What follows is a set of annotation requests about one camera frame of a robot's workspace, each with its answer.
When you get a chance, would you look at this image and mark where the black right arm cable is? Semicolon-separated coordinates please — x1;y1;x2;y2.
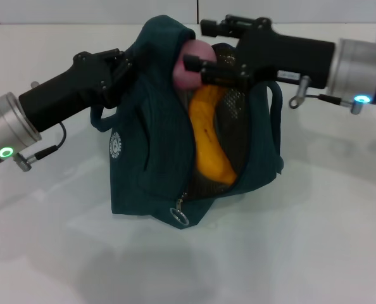
289;75;372;115

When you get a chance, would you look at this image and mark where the pink peach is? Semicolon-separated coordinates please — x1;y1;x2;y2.
173;40;216;90

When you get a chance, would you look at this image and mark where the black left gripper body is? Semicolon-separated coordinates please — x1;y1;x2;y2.
18;50;129;134

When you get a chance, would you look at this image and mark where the yellow banana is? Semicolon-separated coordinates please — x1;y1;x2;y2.
188;85;239;185

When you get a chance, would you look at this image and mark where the dark teal fabric bag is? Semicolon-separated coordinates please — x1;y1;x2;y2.
89;15;285;228

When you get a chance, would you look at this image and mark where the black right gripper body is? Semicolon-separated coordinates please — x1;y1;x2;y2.
236;17;337;89

